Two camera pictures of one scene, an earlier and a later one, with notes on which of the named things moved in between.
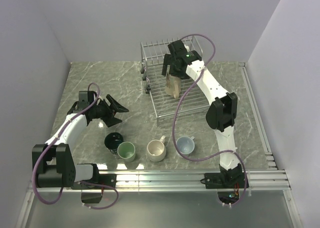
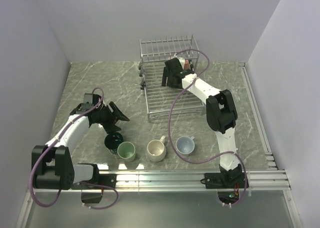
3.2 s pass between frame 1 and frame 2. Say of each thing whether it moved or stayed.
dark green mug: stayed
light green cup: stayed
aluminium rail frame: stayed
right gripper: moved
